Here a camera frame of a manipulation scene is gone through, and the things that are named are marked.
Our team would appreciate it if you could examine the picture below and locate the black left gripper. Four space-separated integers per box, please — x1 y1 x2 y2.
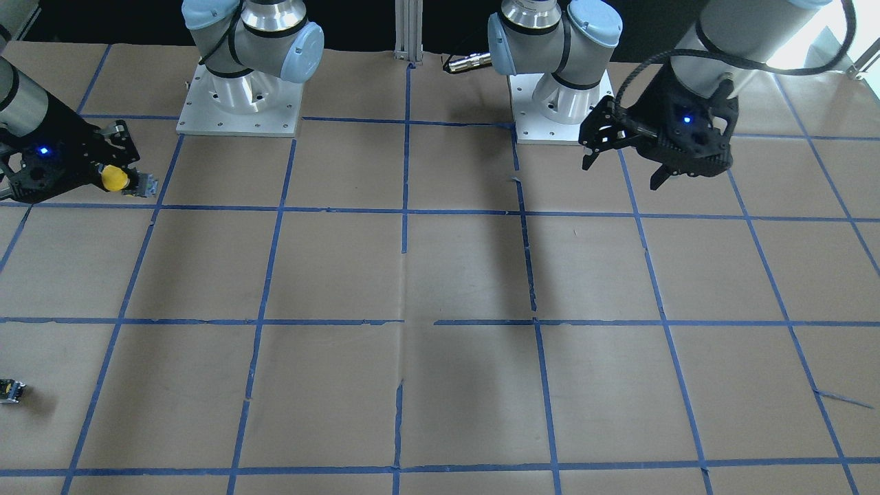
579 69 738 191

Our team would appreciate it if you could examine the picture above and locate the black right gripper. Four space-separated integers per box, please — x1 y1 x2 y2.
2 117 141 204

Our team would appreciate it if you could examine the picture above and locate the yellow push button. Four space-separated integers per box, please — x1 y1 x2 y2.
98 165 158 198

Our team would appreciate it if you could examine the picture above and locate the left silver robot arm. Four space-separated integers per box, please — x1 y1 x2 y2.
487 1 826 189

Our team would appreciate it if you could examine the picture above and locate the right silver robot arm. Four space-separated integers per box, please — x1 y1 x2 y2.
2 1 326 204

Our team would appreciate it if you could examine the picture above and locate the green push button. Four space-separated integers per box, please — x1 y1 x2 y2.
0 378 28 404

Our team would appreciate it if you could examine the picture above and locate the brown paper table mat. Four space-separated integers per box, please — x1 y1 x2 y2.
1 41 879 494

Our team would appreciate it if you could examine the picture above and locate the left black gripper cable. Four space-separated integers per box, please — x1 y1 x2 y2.
615 0 860 114

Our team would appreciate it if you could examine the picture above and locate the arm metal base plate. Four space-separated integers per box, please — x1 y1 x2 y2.
176 65 304 138
508 71 613 145

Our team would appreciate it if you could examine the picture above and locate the aluminium frame post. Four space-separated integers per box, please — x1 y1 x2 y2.
394 0 424 65

